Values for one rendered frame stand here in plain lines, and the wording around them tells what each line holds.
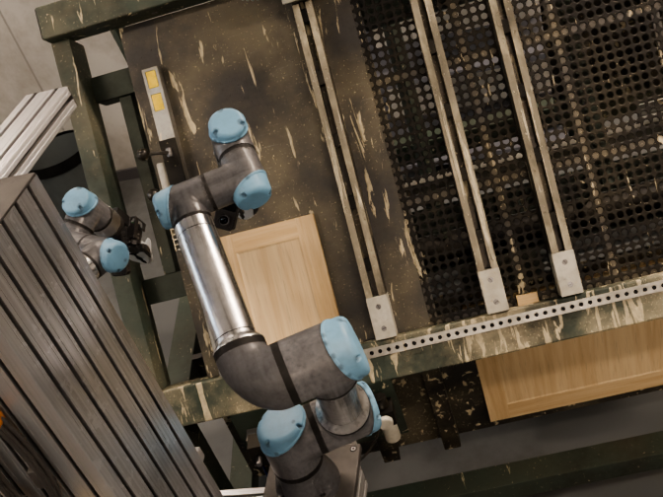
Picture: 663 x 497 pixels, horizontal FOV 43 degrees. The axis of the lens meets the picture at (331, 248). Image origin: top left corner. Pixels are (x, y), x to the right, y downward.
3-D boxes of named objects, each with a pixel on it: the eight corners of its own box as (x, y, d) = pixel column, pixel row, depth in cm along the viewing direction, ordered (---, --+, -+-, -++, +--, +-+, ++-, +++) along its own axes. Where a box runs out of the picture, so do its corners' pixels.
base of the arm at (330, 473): (335, 512, 185) (324, 484, 179) (272, 515, 189) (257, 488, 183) (344, 456, 197) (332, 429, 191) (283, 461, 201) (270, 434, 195)
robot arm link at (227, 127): (214, 145, 158) (200, 111, 161) (222, 176, 168) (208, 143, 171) (253, 132, 159) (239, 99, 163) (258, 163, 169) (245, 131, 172)
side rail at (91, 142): (153, 388, 264) (141, 395, 253) (66, 50, 263) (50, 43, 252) (171, 384, 264) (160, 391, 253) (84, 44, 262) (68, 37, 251)
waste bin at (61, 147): (135, 196, 552) (99, 123, 519) (112, 238, 517) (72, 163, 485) (77, 206, 563) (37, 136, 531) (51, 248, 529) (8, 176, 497)
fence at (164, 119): (223, 374, 255) (220, 377, 251) (145, 72, 254) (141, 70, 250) (239, 371, 254) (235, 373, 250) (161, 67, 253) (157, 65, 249)
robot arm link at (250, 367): (241, 436, 148) (160, 208, 167) (298, 412, 148) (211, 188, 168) (227, 423, 137) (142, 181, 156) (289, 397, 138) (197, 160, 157)
